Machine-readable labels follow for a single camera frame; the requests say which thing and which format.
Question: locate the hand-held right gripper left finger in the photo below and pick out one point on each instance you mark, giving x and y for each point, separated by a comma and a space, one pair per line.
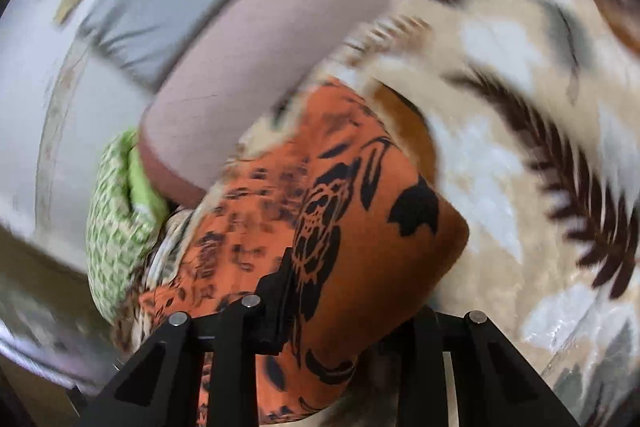
235, 357

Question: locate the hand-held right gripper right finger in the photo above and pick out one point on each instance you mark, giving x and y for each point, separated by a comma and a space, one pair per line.
427, 357

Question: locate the orange floral shirt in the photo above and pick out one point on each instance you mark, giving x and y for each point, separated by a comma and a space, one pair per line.
360, 217

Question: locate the green checkered pillow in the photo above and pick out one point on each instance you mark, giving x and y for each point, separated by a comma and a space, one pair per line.
115, 232

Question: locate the wooden door with glass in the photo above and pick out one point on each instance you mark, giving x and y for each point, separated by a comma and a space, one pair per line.
40, 307

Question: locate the leaf print blanket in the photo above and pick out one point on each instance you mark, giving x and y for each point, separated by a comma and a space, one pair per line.
500, 132

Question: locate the pink bolster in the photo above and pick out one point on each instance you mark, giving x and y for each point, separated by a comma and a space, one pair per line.
260, 57

